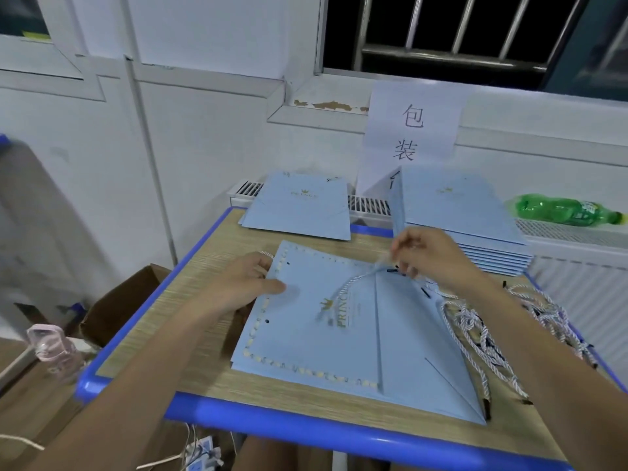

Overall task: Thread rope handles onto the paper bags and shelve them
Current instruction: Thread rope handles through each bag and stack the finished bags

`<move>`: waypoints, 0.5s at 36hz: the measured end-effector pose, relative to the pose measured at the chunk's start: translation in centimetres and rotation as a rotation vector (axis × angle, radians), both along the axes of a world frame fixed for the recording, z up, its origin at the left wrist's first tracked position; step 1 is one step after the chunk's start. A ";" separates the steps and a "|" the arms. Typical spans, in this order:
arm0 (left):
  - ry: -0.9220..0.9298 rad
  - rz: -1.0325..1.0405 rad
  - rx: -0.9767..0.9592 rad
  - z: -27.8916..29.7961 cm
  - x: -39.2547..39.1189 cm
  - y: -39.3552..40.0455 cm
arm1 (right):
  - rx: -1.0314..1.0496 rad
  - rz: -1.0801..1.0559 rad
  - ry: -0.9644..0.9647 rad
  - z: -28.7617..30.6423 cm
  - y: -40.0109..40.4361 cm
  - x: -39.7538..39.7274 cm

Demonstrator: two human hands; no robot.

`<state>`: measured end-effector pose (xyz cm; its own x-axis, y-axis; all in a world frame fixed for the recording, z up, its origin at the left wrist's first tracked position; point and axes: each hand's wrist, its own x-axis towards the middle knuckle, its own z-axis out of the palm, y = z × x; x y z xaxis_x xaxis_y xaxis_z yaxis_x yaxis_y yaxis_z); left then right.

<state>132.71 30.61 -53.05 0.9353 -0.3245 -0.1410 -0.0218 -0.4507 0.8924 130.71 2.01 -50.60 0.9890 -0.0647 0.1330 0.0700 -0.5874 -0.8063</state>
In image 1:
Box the person's right hand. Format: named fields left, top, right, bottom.
left=389, top=226, right=488, bottom=298

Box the person's right forearm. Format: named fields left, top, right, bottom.
left=461, top=270, right=628, bottom=471

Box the blue-edged wooden desk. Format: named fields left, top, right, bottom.
left=77, top=205, right=628, bottom=471

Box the white cable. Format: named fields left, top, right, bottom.
left=0, top=432, right=46, bottom=452

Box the stack of blue paper bags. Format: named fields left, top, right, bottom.
left=389, top=166, right=534, bottom=277

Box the pink water bottle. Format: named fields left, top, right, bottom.
left=27, top=324, right=86, bottom=381

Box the brown cardboard box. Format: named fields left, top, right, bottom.
left=78, top=264, right=170, bottom=349

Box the white power strip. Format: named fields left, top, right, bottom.
left=186, top=436, right=223, bottom=471

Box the pile of white twisted ropes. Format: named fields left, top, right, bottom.
left=442, top=279, right=600, bottom=403

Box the crown-print light blue paper bag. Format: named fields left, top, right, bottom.
left=230, top=240, right=487, bottom=424
left=238, top=171, right=353, bottom=241

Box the person's left forearm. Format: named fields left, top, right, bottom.
left=29, top=294, right=227, bottom=471

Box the white framed window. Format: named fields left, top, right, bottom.
left=0, top=0, right=104, bottom=102

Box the metal window grille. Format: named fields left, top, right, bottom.
left=324, top=0, right=590, bottom=89

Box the white paper sign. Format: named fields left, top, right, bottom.
left=355, top=81, right=470, bottom=197

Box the teal framed sliding window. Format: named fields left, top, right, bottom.
left=544, top=0, right=628, bottom=102

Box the green plastic bottle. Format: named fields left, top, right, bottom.
left=510, top=194, right=625, bottom=228

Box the person's left hand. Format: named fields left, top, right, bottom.
left=194, top=252, right=288, bottom=328

